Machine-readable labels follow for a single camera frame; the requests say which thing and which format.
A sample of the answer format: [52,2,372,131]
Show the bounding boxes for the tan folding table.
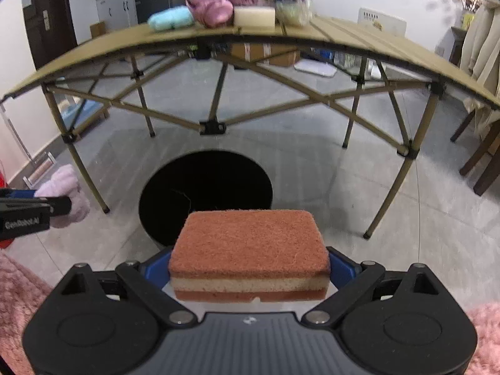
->
[2,16,500,241]

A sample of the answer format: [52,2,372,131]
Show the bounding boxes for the light blue plush toy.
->
[147,7,195,32]

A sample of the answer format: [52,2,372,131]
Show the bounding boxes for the white floor tray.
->
[295,59,337,77]

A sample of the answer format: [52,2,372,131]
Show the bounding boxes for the red plastic bucket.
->
[0,168,10,250]

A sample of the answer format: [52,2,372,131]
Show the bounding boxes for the white foam block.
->
[233,6,276,29]

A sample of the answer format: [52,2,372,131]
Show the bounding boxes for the taped cardboard box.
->
[230,43,301,67]

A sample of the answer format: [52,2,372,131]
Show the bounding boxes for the dark brown door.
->
[20,0,79,69]

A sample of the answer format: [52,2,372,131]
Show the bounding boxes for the beige hanging coat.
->
[459,0,500,126]

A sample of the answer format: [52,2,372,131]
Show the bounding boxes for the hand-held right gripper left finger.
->
[49,247,198,328]

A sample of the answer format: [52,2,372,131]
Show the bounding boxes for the white cabinet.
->
[93,0,139,32]

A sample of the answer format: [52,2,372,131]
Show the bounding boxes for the red and cream sponge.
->
[168,210,332,303]

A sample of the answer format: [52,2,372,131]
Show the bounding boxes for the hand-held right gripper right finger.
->
[302,247,454,328]

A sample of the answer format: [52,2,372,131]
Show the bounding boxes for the blue plastic tray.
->
[58,97,110,133]

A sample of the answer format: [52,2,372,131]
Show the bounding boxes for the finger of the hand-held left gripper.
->
[0,188,38,201]
[0,196,73,217]

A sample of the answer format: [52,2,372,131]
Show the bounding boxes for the pale pink plush toy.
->
[35,164,90,229]

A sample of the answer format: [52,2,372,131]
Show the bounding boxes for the black round trash bin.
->
[138,149,274,248]

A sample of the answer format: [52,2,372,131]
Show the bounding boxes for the white wall board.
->
[357,7,407,34]

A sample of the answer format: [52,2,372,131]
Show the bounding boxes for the white metal floor stand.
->
[21,150,57,188]

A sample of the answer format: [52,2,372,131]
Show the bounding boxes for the dark wooden chair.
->
[449,105,500,196]

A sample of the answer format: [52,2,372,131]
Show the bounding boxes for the dark wooden side table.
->
[449,27,467,65]

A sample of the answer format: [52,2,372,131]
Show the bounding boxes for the clear plastic bag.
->
[275,0,313,26]

